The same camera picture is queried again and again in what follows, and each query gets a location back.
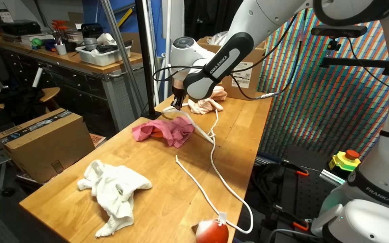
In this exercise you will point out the pink cloth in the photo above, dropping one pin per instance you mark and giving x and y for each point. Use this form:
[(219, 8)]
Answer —
[(168, 130)]

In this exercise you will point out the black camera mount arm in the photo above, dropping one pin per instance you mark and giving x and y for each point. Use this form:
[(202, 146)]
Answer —
[(357, 62)]

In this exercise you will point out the white terry towel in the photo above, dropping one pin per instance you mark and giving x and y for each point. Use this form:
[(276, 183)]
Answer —
[(114, 189)]

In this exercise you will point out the cardboard box with white label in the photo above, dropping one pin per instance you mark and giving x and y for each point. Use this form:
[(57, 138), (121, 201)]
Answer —
[(244, 76)]

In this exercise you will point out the white plastic bin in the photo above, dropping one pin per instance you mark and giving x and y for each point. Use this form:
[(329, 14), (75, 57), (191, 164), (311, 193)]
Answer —
[(102, 56)]

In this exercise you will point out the yellow red emergency stop button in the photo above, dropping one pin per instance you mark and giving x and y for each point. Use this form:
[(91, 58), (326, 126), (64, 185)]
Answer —
[(345, 162)]

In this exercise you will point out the black stereo camera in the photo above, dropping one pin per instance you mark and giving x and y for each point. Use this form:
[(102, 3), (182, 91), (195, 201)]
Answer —
[(338, 30)]

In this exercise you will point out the round wooden stool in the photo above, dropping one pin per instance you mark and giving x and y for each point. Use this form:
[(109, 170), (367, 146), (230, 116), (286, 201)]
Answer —
[(51, 93)]

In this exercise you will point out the black vertical pole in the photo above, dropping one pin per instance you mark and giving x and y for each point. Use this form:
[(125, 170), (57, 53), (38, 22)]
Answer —
[(145, 54)]

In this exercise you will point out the large cardboard box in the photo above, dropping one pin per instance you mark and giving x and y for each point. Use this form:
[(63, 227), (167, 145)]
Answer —
[(47, 143)]

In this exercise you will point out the black hanging cloth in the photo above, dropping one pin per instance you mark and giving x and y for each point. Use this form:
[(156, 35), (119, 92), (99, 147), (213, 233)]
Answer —
[(203, 18)]

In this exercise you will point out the black case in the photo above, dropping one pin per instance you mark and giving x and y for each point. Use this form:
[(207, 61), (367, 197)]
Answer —
[(21, 27)]

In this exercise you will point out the silver metal pole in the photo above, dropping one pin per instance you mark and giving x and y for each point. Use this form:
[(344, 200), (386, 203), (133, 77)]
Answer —
[(118, 49)]

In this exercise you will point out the peach cloth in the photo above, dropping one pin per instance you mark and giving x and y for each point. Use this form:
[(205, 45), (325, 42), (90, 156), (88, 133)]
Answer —
[(206, 104)]

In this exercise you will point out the black kettle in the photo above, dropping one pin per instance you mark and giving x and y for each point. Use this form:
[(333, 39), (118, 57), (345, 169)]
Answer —
[(91, 34)]

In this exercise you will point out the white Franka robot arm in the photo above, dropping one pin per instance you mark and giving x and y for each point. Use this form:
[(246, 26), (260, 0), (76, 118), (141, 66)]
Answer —
[(384, 157)]

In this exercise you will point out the orange white object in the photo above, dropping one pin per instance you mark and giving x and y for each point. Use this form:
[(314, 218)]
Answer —
[(211, 233)]

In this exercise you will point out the grey wooden top workbench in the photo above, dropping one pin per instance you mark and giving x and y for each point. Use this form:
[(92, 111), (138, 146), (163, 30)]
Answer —
[(91, 89)]

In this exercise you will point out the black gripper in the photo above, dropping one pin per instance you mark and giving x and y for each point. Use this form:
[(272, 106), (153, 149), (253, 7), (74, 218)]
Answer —
[(179, 88)]

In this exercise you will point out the colourful patterned panel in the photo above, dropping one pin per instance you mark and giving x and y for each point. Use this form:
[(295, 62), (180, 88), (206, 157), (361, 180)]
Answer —
[(321, 112)]

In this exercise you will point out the black bag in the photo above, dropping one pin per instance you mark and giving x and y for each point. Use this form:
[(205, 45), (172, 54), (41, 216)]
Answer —
[(20, 106)]

